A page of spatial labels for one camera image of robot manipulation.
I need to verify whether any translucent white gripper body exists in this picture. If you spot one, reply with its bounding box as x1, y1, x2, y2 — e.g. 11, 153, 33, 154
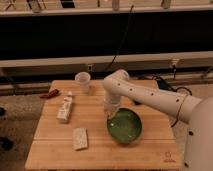
103, 101, 120, 119

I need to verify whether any green ceramic bowl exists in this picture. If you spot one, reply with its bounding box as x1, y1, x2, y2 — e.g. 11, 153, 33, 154
107, 108, 142, 144

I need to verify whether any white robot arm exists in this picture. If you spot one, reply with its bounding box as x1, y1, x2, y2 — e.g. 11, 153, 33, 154
102, 69, 213, 171

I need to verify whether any black smartphone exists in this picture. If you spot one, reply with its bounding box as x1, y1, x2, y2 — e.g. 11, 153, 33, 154
133, 100, 142, 105

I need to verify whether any clear plastic cup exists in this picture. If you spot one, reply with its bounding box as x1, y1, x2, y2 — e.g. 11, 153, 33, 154
75, 72, 91, 93

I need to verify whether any white rectangular sponge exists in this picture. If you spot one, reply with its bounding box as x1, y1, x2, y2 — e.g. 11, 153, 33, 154
73, 128, 88, 150

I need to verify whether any wooden folding table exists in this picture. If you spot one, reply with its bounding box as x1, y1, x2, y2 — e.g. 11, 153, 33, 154
25, 80, 181, 171

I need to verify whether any white tube with cap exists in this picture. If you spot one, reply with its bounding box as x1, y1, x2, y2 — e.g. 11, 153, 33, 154
57, 91, 73, 123

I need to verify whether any red brown object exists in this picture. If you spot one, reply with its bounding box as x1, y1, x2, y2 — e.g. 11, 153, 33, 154
39, 89, 59, 99

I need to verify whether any white wall outlet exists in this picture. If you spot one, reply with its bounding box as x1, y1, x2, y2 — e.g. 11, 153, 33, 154
88, 65, 93, 72

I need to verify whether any black hanging cable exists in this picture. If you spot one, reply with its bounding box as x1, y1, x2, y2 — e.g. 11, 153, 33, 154
102, 4, 135, 72

